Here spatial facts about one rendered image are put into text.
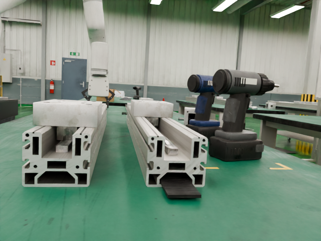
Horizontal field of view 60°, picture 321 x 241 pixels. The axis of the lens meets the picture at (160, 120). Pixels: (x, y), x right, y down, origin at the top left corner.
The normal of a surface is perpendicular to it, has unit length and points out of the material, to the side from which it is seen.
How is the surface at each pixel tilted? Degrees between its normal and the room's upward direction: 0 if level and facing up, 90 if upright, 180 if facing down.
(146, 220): 0
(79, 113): 90
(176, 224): 0
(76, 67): 90
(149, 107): 90
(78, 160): 90
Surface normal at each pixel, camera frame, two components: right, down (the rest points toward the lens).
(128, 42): 0.17, 0.11
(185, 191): 0.06, -0.99
